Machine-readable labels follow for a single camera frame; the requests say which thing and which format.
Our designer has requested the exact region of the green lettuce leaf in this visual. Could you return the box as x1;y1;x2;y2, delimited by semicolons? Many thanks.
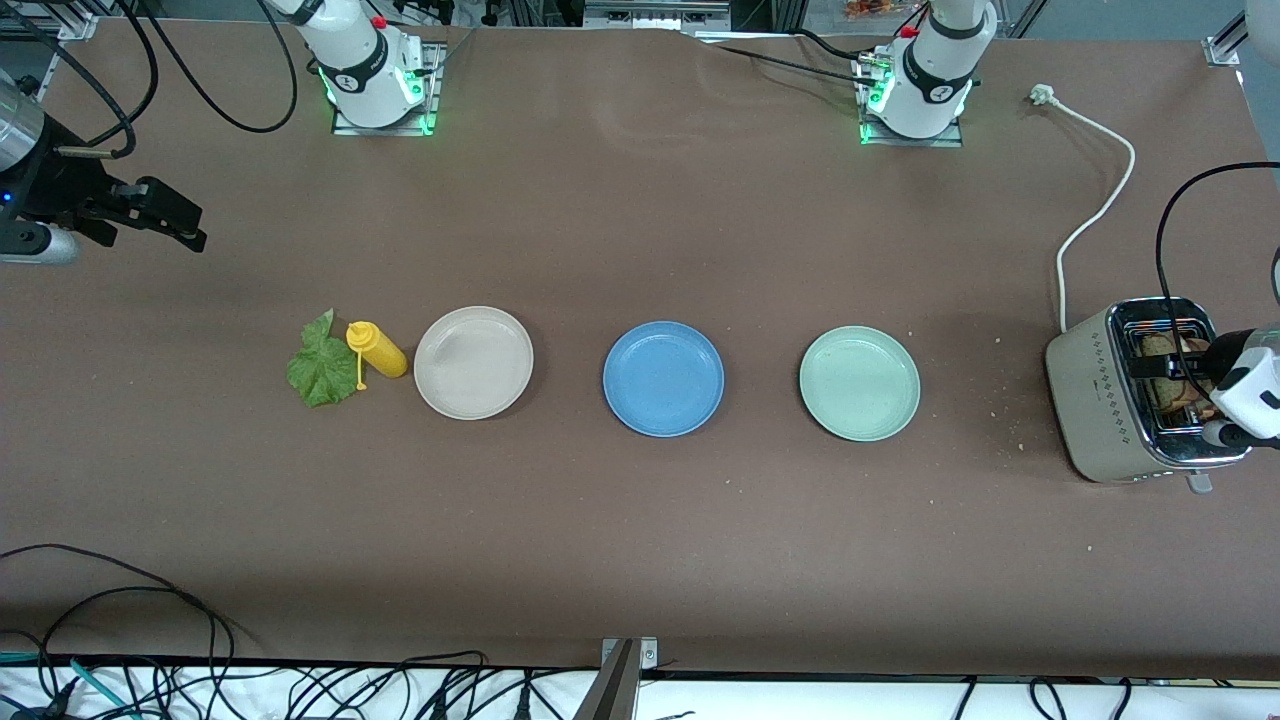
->
286;309;361;408

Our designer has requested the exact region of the mint green round plate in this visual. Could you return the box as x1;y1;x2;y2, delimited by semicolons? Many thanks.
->
798;325;921;442

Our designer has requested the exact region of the beige round plate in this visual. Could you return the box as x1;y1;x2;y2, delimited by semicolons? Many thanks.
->
413;306;535;421

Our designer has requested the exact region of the blue round plate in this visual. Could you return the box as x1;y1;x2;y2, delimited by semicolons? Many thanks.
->
602;320;725;438

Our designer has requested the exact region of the beige chrome two-slot toaster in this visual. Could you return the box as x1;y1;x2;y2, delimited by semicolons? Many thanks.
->
1045;297;1253;494

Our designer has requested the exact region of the yellow mustard squeeze bottle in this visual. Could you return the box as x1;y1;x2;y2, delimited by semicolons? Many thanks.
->
346;321;409;391

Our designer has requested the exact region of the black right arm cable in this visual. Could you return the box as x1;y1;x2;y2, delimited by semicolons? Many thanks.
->
128;0;300;134
0;0;161;161

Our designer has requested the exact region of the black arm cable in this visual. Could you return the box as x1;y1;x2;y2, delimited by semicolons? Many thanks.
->
0;0;161;161
128;0;300;134
1156;162;1280;333

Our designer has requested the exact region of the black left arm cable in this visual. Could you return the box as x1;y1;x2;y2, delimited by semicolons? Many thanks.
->
1156;162;1280;333

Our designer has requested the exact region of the aluminium frame rail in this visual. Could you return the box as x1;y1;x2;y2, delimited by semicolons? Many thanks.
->
583;0;733;31
1203;8;1263;67
0;0;101;41

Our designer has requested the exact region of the white toaster power cable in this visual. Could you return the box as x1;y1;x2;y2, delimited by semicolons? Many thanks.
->
1030;84;1138;334

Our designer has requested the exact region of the black looped floor cable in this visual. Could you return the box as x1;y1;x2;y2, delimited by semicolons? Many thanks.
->
0;544;237;701

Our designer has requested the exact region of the teal cable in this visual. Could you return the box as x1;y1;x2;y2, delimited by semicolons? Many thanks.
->
0;650;136;720

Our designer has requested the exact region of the black table cable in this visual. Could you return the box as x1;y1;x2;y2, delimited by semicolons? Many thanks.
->
690;28;886;89

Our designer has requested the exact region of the grey metal bracket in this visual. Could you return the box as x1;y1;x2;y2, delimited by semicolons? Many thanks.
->
575;637;659;720

